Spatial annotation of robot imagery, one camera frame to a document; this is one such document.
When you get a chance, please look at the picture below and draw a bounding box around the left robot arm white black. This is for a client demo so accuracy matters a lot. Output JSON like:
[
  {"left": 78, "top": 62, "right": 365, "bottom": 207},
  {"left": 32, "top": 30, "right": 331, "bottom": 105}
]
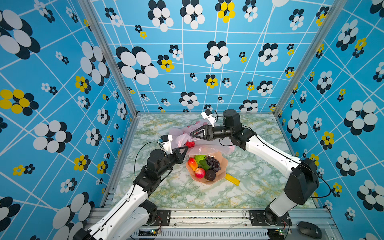
[{"left": 73, "top": 146, "right": 188, "bottom": 240}]

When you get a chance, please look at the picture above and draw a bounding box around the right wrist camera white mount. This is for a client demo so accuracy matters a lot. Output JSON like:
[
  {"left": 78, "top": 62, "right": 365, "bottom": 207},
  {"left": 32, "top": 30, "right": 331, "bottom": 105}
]
[{"left": 201, "top": 109, "right": 217, "bottom": 126}]

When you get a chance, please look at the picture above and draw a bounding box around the dark purple plum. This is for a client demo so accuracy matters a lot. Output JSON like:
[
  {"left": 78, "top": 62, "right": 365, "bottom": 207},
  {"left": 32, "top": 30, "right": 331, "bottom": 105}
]
[{"left": 205, "top": 169, "right": 216, "bottom": 181}]

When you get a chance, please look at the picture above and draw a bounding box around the green grape leaf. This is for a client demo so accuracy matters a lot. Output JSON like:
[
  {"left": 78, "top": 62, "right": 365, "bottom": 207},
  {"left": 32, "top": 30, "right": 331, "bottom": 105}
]
[{"left": 199, "top": 160, "right": 211, "bottom": 171}]

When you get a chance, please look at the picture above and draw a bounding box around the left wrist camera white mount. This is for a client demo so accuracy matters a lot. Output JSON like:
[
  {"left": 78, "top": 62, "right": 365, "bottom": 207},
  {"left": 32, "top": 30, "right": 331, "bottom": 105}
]
[{"left": 159, "top": 135, "right": 173, "bottom": 154}]

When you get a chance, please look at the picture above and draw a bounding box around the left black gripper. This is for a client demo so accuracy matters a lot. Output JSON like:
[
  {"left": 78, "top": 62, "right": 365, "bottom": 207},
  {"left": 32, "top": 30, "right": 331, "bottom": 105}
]
[{"left": 156, "top": 145, "right": 188, "bottom": 179}]

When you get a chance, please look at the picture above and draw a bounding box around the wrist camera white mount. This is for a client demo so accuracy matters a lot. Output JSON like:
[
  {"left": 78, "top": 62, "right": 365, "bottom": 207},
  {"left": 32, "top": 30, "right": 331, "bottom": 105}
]
[
  {"left": 201, "top": 109, "right": 217, "bottom": 126},
  {"left": 159, "top": 135, "right": 173, "bottom": 154}
]

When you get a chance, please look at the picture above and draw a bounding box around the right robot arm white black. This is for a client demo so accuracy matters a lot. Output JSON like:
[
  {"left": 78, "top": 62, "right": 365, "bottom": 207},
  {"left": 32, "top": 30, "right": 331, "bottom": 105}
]
[{"left": 190, "top": 110, "right": 320, "bottom": 226}]

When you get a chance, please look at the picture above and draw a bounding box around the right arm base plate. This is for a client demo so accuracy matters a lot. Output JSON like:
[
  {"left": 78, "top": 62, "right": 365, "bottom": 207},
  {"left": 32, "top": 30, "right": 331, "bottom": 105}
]
[{"left": 245, "top": 210, "right": 292, "bottom": 228}]

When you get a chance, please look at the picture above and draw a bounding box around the black computer mouse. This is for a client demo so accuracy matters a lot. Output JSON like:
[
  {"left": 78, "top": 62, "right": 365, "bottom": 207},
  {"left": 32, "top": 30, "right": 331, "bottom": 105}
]
[{"left": 298, "top": 222, "right": 323, "bottom": 240}]

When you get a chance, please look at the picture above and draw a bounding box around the dark purple grape bunch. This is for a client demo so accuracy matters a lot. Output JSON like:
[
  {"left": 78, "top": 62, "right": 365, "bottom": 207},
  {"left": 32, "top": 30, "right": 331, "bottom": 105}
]
[{"left": 206, "top": 156, "right": 221, "bottom": 172}]

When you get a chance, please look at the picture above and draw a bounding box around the red peach bottom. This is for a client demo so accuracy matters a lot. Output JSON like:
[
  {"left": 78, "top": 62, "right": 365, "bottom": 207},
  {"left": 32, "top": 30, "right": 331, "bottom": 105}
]
[{"left": 195, "top": 167, "right": 206, "bottom": 179}]

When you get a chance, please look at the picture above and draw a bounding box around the orange red mango left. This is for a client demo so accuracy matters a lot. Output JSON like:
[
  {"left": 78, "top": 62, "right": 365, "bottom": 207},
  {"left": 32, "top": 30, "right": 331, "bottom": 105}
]
[{"left": 188, "top": 158, "right": 199, "bottom": 172}]

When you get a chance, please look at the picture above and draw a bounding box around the yellow rectangular block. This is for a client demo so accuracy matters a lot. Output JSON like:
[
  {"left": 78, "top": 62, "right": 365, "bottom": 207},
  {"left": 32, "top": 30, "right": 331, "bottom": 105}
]
[{"left": 225, "top": 174, "right": 240, "bottom": 186}]

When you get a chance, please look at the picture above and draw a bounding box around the green crinkled fruit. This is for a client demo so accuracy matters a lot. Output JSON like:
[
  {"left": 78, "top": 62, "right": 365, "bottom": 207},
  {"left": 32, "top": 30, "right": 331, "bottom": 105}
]
[{"left": 194, "top": 155, "right": 207, "bottom": 165}]

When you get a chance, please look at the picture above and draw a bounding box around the pink translucent plastic bag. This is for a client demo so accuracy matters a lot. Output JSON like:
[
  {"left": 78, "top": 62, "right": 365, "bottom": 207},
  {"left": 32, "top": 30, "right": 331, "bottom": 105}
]
[{"left": 169, "top": 120, "right": 235, "bottom": 155}]

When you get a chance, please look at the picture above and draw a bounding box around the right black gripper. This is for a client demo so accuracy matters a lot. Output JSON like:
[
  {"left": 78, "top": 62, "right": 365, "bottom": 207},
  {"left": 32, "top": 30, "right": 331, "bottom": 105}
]
[{"left": 192, "top": 127, "right": 235, "bottom": 143}]

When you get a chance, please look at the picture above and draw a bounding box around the aluminium front rail frame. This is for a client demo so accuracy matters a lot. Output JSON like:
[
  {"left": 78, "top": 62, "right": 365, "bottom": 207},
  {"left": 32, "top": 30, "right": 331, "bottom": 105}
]
[{"left": 78, "top": 206, "right": 344, "bottom": 240}]

